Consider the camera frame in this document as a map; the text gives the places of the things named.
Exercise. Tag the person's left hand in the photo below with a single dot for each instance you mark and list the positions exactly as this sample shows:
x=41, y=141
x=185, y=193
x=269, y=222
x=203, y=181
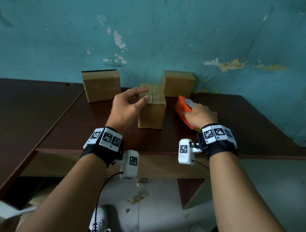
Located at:
x=122, y=114

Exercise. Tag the person's right hand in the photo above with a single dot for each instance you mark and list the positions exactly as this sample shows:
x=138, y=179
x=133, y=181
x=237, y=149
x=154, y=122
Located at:
x=203, y=116

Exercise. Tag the yellowish clear tape roll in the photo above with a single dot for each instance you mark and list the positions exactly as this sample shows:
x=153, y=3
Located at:
x=197, y=130

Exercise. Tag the large brown cardboard box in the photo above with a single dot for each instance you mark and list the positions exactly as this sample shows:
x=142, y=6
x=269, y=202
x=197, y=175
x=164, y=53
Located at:
x=153, y=117

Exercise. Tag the cardboard box with dark edge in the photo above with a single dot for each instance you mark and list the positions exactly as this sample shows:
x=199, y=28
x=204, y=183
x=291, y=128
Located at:
x=101, y=87

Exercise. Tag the small brown cardboard box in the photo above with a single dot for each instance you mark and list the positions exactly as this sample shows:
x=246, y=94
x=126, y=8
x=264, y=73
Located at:
x=179, y=84

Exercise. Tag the person's left forearm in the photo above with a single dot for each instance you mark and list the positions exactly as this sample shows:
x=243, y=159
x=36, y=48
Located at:
x=67, y=198

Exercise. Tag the person's right forearm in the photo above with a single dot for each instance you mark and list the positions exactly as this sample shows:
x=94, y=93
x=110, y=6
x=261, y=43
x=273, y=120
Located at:
x=239, y=198

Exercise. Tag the dark brown wooden table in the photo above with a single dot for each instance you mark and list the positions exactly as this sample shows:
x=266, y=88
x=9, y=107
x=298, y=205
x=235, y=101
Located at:
x=251, y=133

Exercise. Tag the crumpled clear plastic scrap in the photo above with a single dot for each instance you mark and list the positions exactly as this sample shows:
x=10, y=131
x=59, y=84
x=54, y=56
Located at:
x=137, y=197

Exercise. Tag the white left shoe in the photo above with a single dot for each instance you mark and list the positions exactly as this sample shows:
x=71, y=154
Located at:
x=100, y=216

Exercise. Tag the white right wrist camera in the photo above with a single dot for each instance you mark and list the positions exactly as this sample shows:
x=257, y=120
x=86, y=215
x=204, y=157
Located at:
x=185, y=157

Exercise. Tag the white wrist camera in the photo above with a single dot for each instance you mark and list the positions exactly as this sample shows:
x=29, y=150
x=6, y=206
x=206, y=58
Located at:
x=185, y=157
x=129, y=169

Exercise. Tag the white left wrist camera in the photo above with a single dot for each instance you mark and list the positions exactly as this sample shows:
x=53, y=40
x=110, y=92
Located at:
x=129, y=169

